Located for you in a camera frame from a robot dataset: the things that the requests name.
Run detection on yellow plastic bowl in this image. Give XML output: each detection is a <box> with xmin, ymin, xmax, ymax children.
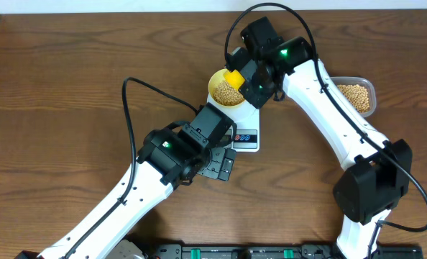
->
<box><xmin>208</xmin><ymin>68</ymin><xmax>249</xmax><ymax>109</ymax></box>

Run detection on clear plastic container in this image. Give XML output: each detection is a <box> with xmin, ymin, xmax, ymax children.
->
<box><xmin>331</xmin><ymin>76</ymin><xmax>377</xmax><ymax>117</ymax></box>

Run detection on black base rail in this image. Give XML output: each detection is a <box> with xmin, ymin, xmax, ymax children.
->
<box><xmin>127</xmin><ymin>244</ymin><xmax>425</xmax><ymax>259</ymax></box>

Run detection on yellow plastic scoop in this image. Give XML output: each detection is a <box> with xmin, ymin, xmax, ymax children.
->
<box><xmin>223</xmin><ymin>70</ymin><xmax>245</xmax><ymax>91</ymax></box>

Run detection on soybeans in bowl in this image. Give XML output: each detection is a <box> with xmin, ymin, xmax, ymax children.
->
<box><xmin>211</xmin><ymin>81</ymin><xmax>244</xmax><ymax>106</ymax></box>

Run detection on soybeans in container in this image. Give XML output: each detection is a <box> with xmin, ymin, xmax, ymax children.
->
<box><xmin>337</xmin><ymin>84</ymin><xmax>370</xmax><ymax>113</ymax></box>

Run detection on white digital kitchen scale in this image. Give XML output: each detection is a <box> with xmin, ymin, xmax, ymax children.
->
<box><xmin>214</xmin><ymin>104</ymin><xmax>260</xmax><ymax>153</ymax></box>

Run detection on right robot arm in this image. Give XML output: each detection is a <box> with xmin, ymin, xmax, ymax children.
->
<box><xmin>227</xmin><ymin>17</ymin><xmax>412</xmax><ymax>258</ymax></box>

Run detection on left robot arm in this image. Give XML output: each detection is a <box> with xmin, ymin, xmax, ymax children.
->
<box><xmin>16</xmin><ymin>121</ymin><xmax>237</xmax><ymax>259</ymax></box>

